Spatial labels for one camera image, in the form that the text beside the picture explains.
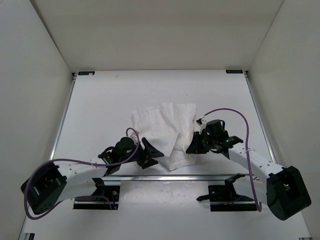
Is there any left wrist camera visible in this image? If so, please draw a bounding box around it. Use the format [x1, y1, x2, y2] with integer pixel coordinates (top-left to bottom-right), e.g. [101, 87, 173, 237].
[126, 130, 139, 144]

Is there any aluminium front rail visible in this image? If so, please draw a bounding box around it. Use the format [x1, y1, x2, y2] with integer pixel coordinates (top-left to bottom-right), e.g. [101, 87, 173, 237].
[102, 174, 232, 182]

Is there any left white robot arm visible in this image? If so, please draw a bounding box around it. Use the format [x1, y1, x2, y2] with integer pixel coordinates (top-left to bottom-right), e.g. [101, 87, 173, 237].
[20, 137, 164, 220]

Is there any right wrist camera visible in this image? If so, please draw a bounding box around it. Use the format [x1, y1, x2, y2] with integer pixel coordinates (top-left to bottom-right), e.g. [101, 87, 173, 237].
[196, 118, 207, 134]

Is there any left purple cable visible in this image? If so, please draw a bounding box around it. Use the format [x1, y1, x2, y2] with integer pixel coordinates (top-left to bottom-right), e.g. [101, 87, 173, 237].
[24, 127, 141, 221]

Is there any blue corner label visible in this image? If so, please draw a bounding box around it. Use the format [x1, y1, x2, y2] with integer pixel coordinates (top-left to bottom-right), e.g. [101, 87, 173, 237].
[225, 69, 243, 74]
[77, 71, 95, 76]

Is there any right blue corner label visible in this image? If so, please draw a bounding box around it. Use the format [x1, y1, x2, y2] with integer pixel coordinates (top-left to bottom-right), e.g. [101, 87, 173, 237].
[225, 69, 243, 74]

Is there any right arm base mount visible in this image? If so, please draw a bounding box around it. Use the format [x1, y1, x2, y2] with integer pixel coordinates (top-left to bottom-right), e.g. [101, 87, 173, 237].
[196, 173, 257, 212]

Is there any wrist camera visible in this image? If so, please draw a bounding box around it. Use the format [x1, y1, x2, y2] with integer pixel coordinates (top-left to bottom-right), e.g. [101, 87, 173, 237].
[196, 118, 207, 134]
[126, 130, 139, 144]

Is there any white pleated skirt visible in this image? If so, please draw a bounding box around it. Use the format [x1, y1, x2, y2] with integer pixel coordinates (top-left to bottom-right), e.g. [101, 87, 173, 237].
[131, 102, 197, 171]

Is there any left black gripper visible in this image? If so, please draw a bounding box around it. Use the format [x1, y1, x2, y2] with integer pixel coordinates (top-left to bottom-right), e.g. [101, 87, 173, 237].
[120, 135, 164, 168]

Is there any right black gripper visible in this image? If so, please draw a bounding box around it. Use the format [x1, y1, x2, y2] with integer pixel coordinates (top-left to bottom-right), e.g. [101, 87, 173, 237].
[186, 131, 217, 155]

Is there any left blue corner label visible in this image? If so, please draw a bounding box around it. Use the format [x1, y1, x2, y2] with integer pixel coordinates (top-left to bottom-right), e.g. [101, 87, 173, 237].
[77, 71, 95, 76]

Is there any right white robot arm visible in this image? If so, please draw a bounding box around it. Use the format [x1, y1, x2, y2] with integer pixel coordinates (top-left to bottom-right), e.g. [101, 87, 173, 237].
[186, 119, 312, 221]

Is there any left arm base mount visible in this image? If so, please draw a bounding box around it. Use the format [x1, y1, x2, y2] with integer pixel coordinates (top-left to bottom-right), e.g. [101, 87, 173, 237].
[73, 178, 121, 211]

